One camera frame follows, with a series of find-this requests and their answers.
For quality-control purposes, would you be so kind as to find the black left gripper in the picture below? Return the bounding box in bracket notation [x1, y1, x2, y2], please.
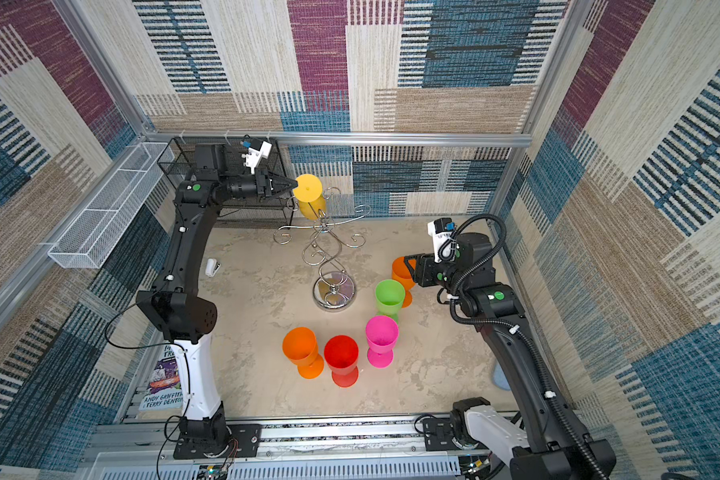
[219, 172, 297, 205]

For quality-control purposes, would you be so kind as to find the orange wine glass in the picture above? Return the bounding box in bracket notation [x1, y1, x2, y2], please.
[391, 257, 415, 308]
[282, 327, 324, 379]

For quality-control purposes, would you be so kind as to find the green wine glass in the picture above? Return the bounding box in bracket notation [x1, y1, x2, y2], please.
[375, 279, 407, 321]

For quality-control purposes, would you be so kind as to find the yellow wine glass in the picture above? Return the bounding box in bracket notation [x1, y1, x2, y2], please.
[293, 174, 327, 221]

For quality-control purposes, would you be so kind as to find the pink wine glass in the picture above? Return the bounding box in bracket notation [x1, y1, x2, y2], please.
[365, 315, 399, 369]

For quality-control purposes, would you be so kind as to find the red wine glass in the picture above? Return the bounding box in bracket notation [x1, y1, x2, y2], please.
[323, 335, 359, 388]

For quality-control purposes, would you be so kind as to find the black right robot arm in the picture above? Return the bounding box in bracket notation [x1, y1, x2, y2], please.
[404, 233, 616, 479]

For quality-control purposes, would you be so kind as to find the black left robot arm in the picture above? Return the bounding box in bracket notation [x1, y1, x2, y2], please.
[136, 139, 297, 459]

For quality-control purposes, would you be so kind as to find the chrome wine glass rack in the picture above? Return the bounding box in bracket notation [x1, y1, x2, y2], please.
[273, 187, 371, 313]

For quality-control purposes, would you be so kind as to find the small white stapler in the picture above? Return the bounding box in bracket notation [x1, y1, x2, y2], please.
[205, 258, 221, 278]

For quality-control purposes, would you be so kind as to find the blue grey glasses case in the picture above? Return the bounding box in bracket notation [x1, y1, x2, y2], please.
[492, 363, 511, 391]

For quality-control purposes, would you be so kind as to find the colourful paperback book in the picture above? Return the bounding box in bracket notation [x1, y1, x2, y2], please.
[139, 346, 183, 411]

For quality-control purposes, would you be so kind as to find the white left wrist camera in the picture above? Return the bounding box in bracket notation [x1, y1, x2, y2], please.
[240, 138, 273, 174]

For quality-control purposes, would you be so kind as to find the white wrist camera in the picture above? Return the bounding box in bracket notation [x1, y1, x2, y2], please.
[240, 138, 273, 174]
[427, 217, 455, 263]

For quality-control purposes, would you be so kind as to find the black corrugated cable conduit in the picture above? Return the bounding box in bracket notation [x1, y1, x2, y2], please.
[436, 213, 607, 480]

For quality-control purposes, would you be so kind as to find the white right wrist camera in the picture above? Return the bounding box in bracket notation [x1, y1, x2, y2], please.
[427, 217, 455, 263]

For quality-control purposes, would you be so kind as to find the black wire mesh shelf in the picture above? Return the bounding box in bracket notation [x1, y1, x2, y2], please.
[159, 136, 291, 232]

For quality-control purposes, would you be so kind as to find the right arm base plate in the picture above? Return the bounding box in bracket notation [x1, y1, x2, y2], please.
[413, 414, 489, 452]

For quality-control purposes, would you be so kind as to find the white wire mesh basket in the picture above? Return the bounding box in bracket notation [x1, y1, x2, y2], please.
[48, 142, 173, 269]

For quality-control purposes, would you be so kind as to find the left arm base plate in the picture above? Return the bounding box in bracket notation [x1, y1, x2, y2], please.
[173, 424, 262, 460]

